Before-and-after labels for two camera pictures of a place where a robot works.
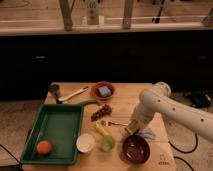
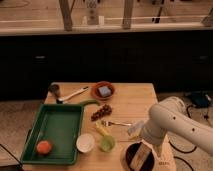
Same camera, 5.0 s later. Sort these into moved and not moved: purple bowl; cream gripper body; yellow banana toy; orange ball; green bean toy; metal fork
Moved: cream gripper body; purple bowl
Not moved: orange ball; metal fork; yellow banana toy; green bean toy
